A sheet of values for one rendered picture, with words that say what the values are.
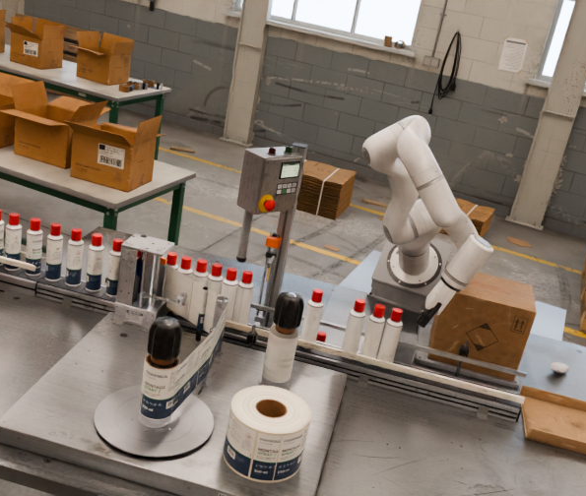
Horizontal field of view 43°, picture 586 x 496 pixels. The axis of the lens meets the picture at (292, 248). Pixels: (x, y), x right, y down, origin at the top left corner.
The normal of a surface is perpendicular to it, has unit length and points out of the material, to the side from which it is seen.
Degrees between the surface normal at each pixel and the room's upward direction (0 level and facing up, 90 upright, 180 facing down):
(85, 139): 91
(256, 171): 90
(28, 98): 74
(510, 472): 0
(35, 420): 0
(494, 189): 90
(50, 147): 90
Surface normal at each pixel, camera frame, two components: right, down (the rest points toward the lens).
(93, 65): -0.44, 0.26
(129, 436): 0.18, -0.91
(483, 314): -0.23, 0.33
